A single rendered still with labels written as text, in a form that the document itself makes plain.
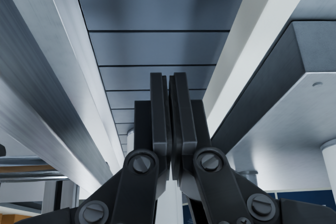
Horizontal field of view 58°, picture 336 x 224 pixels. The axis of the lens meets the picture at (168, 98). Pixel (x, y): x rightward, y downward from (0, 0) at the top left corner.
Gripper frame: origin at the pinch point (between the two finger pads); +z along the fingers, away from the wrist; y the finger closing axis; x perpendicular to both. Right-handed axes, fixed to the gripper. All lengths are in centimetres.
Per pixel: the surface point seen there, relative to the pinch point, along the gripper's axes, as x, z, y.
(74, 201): -34.9, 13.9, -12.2
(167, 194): -17.4, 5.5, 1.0
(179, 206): -22.9, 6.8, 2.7
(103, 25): 1.1, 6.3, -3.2
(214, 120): -5.6, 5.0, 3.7
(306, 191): -42, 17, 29
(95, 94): -7.5, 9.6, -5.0
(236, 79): 0.0, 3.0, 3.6
